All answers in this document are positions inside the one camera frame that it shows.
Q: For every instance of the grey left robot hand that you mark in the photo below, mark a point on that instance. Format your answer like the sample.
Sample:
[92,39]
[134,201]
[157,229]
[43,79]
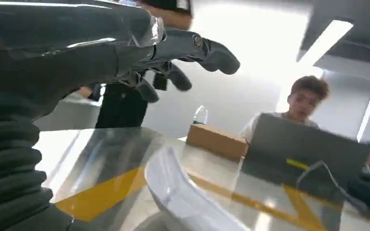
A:
[76,57]

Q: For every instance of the white plastic tray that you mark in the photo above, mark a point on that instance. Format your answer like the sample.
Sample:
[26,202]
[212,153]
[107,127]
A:
[178,197]

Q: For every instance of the standing person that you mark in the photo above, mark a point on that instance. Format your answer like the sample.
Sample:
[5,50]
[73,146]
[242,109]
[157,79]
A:
[121,108]

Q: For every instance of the clear water bottle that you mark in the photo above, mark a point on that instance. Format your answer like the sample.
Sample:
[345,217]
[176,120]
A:
[201,115]

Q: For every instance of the yellow tape strip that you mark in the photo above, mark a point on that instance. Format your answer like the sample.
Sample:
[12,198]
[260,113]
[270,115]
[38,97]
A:
[268,210]
[105,196]

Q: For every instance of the closed cardboard box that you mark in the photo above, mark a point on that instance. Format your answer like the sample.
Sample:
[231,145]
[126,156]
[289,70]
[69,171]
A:
[217,142]

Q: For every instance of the seated person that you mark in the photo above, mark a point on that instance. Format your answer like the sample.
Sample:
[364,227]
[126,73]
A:
[306,95]

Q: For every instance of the dark laptop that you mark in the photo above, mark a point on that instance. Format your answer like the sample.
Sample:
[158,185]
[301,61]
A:
[300,143]

